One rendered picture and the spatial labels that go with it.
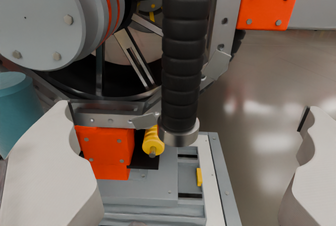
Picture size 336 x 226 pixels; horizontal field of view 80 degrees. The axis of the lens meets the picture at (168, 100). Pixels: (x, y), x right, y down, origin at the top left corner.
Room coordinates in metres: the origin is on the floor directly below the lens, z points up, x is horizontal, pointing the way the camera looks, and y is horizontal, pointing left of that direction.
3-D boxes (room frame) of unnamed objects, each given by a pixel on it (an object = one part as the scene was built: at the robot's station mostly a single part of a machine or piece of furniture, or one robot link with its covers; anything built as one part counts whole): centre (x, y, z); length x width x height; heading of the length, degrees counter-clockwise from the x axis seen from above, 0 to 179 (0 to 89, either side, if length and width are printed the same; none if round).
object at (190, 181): (0.57, 0.10, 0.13); 0.50 x 0.36 x 0.10; 89
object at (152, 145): (0.50, 0.03, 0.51); 0.29 x 0.06 x 0.06; 179
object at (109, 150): (0.44, 0.15, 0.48); 0.16 x 0.12 x 0.17; 179
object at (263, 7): (0.41, -0.16, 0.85); 0.09 x 0.08 x 0.07; 89
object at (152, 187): (0.58, 0.15, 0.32); 0.40 x 0.30 x 0.28; 89
